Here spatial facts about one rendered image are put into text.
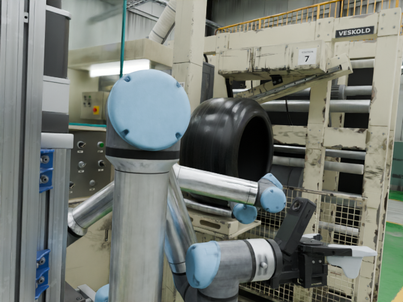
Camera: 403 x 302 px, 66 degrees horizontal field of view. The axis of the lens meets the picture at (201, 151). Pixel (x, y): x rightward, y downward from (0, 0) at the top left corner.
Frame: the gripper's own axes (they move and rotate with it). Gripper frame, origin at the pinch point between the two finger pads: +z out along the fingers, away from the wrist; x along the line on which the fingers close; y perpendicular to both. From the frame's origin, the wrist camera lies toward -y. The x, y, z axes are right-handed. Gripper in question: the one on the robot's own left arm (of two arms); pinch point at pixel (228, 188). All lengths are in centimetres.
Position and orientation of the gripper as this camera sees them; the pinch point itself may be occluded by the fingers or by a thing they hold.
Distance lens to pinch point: 141.1
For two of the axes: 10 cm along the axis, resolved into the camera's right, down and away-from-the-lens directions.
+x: -9.6, 2.7, -0.4
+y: -2.6, -9.4, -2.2
